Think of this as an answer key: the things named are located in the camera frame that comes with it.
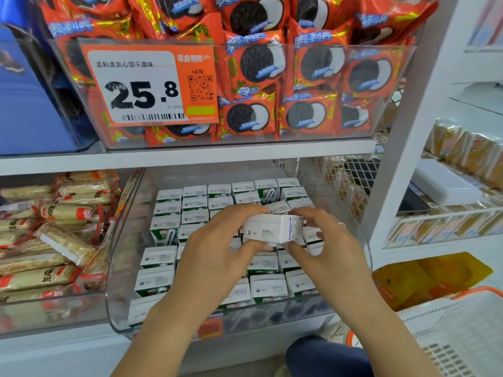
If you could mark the person's right hand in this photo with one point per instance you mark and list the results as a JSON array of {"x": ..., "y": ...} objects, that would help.
[{"x": 338, "y": 263}]

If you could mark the person's left hand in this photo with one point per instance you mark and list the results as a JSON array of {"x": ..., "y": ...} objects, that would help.
[{"x": 212, "y": 267}]

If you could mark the rows of white juice cartons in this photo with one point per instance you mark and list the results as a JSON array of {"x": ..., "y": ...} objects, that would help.
[{"x": 169, "y": 247}]

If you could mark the blueberry juice carton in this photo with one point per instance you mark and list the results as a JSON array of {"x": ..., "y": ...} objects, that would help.
[{"x": 271, "y": 229}]

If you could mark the person's blue jeans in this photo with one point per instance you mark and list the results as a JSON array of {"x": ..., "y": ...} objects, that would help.
[{"x": 326, "y": 361}]

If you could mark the small orange price tag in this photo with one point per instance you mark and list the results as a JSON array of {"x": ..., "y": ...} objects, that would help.
[{"x": 210, "y": 326}]

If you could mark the yellow orange snack packet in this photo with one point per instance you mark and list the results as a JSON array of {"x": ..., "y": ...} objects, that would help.
[{"x": 428, "y": 282}]

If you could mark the clear plastic display bin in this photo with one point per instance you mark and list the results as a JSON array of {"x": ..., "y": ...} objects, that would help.
[
  {"x": 122, "y": 306},
  {"x": 51, "y": 314}
]

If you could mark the white flat box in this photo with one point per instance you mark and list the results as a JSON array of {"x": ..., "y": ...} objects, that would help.
[{"x": 444, "y": 183}]

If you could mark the pile of yellow wafer bars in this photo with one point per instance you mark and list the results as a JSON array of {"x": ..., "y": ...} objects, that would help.
[{"x": 51, "y": 239}]

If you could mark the large white orange price tag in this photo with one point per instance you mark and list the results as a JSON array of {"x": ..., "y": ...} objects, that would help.
[{"x": 145, "y": 86}]

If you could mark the stack of red cookie packets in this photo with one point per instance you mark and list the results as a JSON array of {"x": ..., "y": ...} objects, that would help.
[{"x": 314, "y": 66}]

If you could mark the blue cardboard display box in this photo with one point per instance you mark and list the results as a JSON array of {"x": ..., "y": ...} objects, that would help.
[{"x": 35, "y": 98}]

